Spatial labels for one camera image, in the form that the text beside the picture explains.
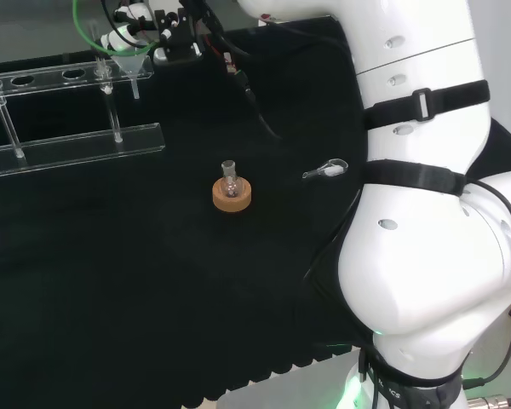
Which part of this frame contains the black cable with red wires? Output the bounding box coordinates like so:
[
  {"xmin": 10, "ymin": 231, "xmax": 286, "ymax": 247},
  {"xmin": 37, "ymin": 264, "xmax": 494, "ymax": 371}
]
[{"xmin": 182, "ymin": 0, "xmax": 284, "ymax": 142}]

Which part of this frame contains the clear acrylic funnel stand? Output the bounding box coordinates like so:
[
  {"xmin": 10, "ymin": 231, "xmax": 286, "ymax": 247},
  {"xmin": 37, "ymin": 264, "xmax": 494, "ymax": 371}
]
[{"xmin": 0, "ymin": 23, "xmax": 166, "ymax": 178}]

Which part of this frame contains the green cable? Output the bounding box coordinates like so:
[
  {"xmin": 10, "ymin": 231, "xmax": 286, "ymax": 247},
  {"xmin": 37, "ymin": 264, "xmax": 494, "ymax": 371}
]
[{"xmin": 72, "ymin": 0, "xmax": 159, "ymax": 55}]

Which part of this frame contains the cork ring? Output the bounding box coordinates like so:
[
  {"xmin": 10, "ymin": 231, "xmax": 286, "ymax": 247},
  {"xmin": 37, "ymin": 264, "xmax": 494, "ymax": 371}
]
[{"xmin": 211, "ymin": 176, "xmax": 253, "ymax": 213}]

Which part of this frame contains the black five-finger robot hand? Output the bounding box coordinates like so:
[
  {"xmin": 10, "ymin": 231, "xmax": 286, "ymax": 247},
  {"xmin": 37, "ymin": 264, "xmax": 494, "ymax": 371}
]
[{"xmin": 98, "ymin": 0, "xmax": 205, "ymax": 67}]

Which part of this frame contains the black bench cloth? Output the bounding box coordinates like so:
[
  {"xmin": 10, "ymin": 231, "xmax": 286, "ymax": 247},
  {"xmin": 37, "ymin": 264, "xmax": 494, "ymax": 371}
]
[{"xmin": 0, "ymin": 14, "xmax": 511, "ymax": 409}]

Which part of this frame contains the clear plastic funnel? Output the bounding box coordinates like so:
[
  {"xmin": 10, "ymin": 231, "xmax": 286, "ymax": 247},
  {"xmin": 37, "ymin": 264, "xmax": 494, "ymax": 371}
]
[{"xmin": 94, "ymin": 42, "xmax": 152, "ymax": 101}]

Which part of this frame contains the small round-bottom glass flask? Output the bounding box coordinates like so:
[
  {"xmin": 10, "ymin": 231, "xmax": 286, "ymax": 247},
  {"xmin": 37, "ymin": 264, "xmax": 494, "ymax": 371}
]
[{"xmin": 221, "ymin": 159, "xmax": 244, "ymax": 199}]

